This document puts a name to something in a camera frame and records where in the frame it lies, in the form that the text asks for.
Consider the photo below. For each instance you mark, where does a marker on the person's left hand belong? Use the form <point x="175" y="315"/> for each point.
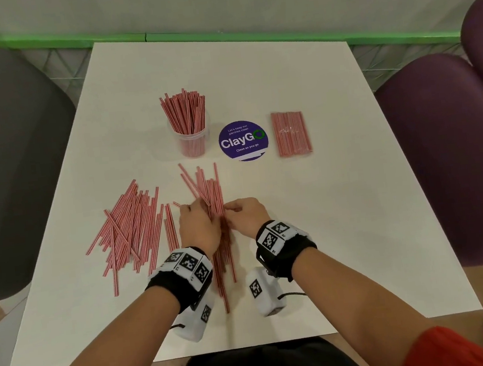
<point x="199" y="231"/>

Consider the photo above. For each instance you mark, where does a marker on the person's right hand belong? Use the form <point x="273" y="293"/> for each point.
<point x="252" y="216"/>

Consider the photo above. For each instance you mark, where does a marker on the person's right fingers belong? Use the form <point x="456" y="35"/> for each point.
<point x="234" y="208"/>

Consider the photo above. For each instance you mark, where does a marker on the person's left fingers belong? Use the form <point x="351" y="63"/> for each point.
<point x="195" y="205"/>

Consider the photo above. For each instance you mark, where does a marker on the bundle of red striped straws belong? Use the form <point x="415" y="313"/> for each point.
<point x="211" y="188"/>

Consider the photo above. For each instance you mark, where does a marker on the person's right forearm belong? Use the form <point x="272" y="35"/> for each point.
<point x="355" y="302"/>

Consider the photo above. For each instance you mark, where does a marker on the person's left forearm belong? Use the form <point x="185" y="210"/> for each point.
<point x="114" y="360"/>

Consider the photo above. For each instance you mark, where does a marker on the clear plastic cup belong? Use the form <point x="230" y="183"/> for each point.
<point x="194" y="146"/>

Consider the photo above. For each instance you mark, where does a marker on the loose pile of striped straws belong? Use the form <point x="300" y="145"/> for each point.
<point x="133" y="227"/>

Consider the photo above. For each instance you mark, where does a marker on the round purple sticker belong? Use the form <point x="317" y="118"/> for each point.
<point x="243" y="141"/>

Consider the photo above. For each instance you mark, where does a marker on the plastic-wrapped pack of striped straws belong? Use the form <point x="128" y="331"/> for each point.
<point x="291" y="133"/>

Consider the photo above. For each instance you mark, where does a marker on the bunch of upright striped straws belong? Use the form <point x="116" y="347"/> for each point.
<point x="184" y="109"/>

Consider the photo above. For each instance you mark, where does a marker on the grey chair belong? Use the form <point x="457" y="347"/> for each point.
<point x="10" y="172"/>

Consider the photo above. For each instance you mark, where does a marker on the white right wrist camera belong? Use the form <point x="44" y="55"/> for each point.
<point x="265" y="293"/>

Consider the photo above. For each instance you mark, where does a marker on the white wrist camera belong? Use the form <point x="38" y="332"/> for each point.
<point x="265" y="293"/>
<point x="194" y="323"/>

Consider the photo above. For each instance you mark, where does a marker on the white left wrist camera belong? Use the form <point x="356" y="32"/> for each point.
<point x="194" y="323"/>

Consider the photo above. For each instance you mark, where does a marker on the green wall trim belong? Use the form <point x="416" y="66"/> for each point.
<point x="207" y="36"/>

